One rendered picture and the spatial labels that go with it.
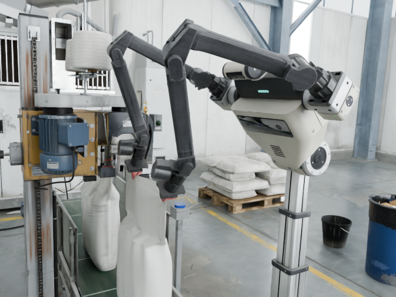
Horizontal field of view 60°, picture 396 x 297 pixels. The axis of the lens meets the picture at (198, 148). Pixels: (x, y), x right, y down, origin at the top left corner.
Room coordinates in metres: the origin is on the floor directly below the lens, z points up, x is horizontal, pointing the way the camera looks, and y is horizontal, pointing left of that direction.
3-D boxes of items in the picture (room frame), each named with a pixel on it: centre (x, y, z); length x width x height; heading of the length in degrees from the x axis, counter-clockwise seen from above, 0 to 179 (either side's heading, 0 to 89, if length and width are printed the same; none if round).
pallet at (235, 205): (4.81, -0.76, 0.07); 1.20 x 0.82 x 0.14; 123
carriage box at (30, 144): (1.68, 0.70, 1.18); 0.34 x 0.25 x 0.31; 121
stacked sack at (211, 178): (4.82, -0.41, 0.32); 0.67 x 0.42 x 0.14; 124
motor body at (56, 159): (1.46, 0.60, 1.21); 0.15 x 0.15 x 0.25
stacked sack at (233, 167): (4.47, -0.62, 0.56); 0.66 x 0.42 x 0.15; 121
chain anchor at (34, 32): (1.57, 0.74, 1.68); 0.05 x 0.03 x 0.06; 121
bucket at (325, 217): (3.36, -1.44, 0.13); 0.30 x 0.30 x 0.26
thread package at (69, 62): (1.76, 0.61, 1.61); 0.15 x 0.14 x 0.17; 31
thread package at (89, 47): (1.54, 0.48, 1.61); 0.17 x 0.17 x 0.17
